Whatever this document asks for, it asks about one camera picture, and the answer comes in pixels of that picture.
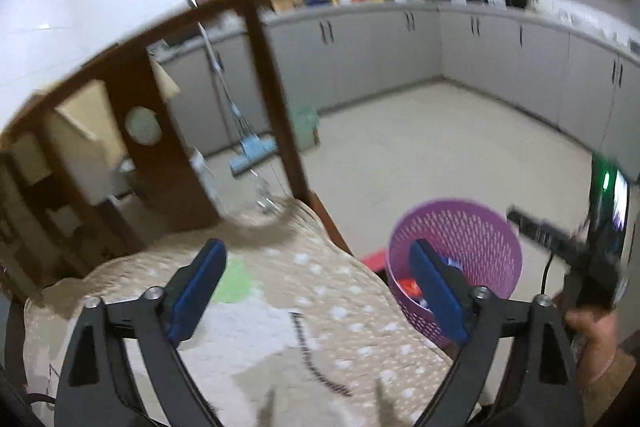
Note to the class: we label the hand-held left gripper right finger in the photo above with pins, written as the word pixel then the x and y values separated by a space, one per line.
pixel 435 292

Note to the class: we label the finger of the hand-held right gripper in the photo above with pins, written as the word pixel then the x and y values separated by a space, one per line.
pixel 545 232

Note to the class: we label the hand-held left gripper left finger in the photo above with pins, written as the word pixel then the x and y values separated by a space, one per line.
pixel 200 287

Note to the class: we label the red cigarette pack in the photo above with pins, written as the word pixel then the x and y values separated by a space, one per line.
pixel 409 288

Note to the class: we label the purple plastic basket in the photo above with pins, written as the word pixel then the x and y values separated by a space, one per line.
pixel 465 232

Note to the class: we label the person's right forearm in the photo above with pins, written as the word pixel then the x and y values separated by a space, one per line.
pixel 615 397

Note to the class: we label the person's right hand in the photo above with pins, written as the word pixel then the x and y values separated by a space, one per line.
pixel 595 337

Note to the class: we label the beige quilted blanket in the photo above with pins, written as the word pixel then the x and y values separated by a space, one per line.
pixel 300 287

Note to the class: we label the wooden chair with round hole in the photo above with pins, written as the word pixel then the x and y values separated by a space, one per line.
pixel 165 167

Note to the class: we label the blue flat mop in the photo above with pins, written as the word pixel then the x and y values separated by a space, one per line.
pixel 252 154

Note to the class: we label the grey kitchen cabinets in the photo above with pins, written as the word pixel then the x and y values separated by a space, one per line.
pixel 500 52

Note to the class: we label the bin with green bag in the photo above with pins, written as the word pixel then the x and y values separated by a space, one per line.
pixel 304 127

